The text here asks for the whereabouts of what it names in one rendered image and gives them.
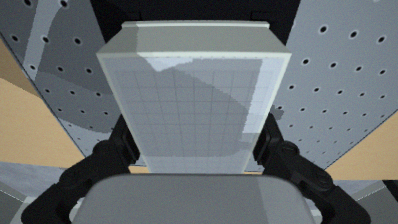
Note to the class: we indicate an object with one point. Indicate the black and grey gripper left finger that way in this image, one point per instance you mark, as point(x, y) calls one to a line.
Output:
point(109, 157)

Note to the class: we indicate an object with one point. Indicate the black flat rectangular plate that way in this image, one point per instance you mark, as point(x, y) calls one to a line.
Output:
point(280, 14)

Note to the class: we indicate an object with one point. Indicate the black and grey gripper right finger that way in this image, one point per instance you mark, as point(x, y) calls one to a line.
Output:
point(282, 159)

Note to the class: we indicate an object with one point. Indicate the grey perforated base plate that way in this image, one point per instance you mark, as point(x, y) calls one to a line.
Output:
point(340, 84)

